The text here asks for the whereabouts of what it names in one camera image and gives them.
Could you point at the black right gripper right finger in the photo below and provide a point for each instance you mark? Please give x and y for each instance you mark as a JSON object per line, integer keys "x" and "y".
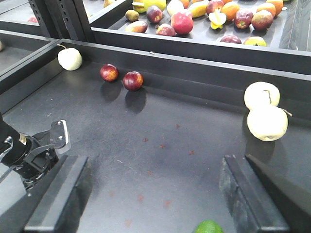
{"x": 260, "y": 200}

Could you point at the pale pear rear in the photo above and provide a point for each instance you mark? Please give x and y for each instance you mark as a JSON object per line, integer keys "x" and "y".
{"x": 261, "y": 93}

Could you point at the black fruit display table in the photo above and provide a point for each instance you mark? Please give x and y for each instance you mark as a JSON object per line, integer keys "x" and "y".
{"x": 155, "y": 154}

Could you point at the dark red plum right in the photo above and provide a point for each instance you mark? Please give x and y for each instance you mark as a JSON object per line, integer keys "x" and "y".
{"x": 133, "y": 81}

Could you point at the pale pear front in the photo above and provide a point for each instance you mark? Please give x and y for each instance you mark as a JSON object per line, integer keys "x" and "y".
{"x": 267, "y": 123}

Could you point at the pale pear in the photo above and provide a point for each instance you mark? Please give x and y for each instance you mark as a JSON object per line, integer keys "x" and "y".
{"x": 267, "y": 123}
{"x": 261, "y": 93}

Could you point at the big red apple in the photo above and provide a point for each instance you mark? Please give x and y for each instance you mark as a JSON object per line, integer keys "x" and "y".
{"x": 182, "y": 22}

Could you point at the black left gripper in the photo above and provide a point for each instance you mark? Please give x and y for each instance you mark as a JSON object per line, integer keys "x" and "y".
{"x": 32, "y": 156}

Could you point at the black rear fruit tray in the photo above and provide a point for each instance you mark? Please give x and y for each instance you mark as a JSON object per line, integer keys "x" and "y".
{"x": 286, "y": 46}

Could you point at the dark red plum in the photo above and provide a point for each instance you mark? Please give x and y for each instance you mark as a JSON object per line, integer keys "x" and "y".
{"x": 109, "y": 73}
{"x": 133, "y": 81}

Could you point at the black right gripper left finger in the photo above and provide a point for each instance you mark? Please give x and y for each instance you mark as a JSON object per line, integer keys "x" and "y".
{"x": 54, "y": 205}

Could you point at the green avocado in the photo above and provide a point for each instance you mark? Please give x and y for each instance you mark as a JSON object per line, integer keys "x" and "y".
{"x": 208, "y": 226}

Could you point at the dark red plum left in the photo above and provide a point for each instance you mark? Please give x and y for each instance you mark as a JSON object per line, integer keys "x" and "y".
{"x": 109, "y": 73}

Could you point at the pale apple left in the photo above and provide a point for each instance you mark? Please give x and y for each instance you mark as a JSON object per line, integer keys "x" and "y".
{"x": 69, "y": 58}

